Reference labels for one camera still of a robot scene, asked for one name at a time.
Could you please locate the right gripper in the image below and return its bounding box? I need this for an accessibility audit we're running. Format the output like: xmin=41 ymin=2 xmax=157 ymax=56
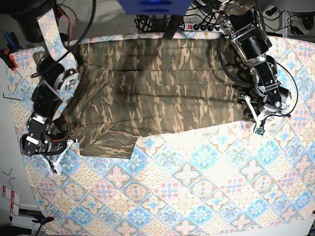
xmin=36 ymin=138 xmax=78 ymax=175

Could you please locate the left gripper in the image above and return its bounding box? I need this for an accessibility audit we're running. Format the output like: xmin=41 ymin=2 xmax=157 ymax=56
xmin=240 ymin=88 xmax=292 ymax=126

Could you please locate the camouflage T-shirt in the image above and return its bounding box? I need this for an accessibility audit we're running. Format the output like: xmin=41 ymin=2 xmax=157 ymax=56
xmin=63 ymin=38 xmax=253 ymax=158

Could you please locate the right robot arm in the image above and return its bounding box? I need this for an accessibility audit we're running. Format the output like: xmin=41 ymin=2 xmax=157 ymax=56
xmin=0 ymin=0 xmax=79 ymax=175

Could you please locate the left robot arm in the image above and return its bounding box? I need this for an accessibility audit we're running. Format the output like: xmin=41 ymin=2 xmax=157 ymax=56
xmin=216 ymin=0 xmax=291 ymax=129

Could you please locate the red white label tag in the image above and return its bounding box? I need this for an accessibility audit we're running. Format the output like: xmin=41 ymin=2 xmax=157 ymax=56
xmin=0 ymin=185 xmax=21 ymax=216

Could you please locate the orange black bottom clamp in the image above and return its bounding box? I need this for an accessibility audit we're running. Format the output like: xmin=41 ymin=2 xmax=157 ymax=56
xmin=31 ymin=215 xmax=54 ymax=225

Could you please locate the black hex key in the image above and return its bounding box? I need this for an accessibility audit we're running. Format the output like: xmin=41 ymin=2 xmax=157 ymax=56
xmin=2 ymin=92 xmax=22 ymax=101

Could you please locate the white power strip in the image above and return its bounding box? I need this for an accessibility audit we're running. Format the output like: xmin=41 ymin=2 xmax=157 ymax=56
xmin=179 ymin=23 xmax=223 ymax=33

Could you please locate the red black clamp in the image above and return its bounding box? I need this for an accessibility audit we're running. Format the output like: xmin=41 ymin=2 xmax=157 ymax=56
xmin=0 ymin=49 xmax=17 ymax=71

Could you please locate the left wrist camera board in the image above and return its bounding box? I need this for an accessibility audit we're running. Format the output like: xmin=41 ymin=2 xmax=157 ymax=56
xmin=254 ymin=126 xmax=265 ymax=136

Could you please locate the black bracket under mount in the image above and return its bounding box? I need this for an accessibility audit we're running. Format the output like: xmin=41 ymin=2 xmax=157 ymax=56
xmin=163 ymin=15 xmax=183 ymax=40

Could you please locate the black coiled cable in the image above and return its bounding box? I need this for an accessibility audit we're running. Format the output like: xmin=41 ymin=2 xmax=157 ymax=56
xmin=134 ymin=15 xmax=155 ymax=32

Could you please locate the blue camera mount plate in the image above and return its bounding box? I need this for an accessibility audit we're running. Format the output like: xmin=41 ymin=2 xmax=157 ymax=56
xmin=118 ymin=0 xmax=193 ymax=15

